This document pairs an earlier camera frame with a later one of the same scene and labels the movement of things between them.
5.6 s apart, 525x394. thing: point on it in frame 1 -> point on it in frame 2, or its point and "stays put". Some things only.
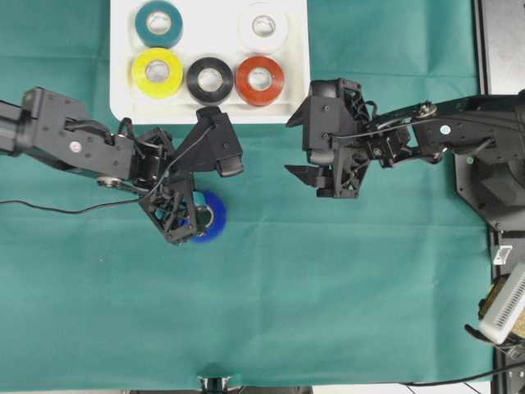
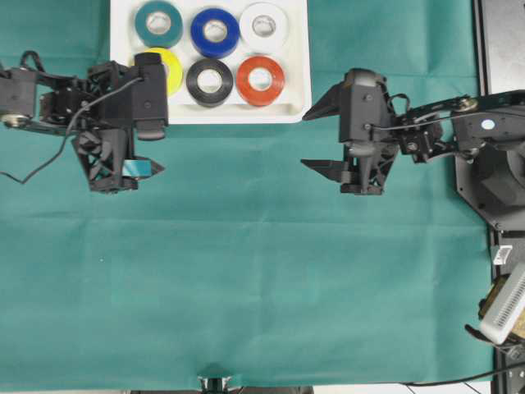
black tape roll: x=217 y=96 stays put
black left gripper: x=169 y=195 -> x=98 y=107
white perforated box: x=498 y=322 stays put
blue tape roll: x=214 y=201 -> x=210 y=48
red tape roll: x=255 y=97 stays put
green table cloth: x=58 y=44 stays put
